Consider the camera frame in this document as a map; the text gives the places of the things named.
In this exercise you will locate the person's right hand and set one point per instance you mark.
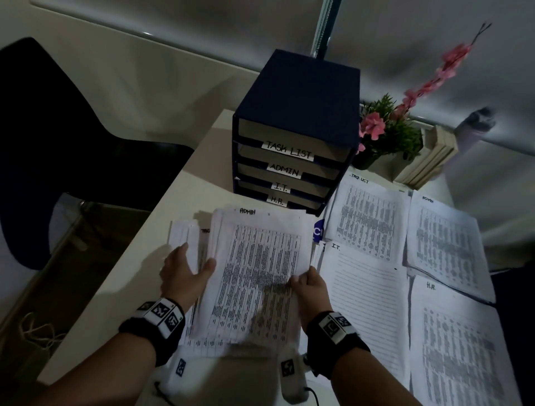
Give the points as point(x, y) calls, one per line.
point(313, 295)

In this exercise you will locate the person's left hand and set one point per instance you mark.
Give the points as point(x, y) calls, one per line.
point(184, 280)

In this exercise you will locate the unsorted paper stack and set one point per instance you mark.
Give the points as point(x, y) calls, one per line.
point(184, 238)

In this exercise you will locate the navy blue drawer organizer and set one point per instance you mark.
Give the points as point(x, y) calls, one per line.
point(301, 92)

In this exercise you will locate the person's right forearm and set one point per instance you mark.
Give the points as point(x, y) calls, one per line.
point(372, 385)

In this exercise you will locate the person's left forearm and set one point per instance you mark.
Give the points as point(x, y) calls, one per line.
point(100, 372)

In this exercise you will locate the black right wristband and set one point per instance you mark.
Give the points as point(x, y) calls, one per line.
point(338, 343)

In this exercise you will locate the black wristband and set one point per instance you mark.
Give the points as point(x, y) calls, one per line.
point(338, 343)
point(152, 328)

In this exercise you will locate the black left wristband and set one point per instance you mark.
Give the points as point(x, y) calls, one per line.
point(152, 328)

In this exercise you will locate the round blue sticker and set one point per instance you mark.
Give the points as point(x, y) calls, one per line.
point(318, 233)

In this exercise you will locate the black plant pot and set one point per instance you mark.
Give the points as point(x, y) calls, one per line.
point(364, 161)

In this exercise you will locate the green artificial plant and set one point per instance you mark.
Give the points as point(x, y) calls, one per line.
point(401, 138)

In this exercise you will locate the black chair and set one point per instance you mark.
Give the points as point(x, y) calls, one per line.
point(62, 138)

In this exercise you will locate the grey water bottle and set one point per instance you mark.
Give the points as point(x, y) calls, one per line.
point(474, 129)

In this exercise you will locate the tall pink blossom branch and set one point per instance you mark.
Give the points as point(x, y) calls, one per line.
point(451, 62)

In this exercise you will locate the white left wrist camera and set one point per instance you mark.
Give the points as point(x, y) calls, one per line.
point(179, 370)

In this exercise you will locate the grey metal frame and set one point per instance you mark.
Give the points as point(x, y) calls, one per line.
point(67, 221)

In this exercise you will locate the teal partition post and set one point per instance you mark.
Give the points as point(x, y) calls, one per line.
point(326, 25)

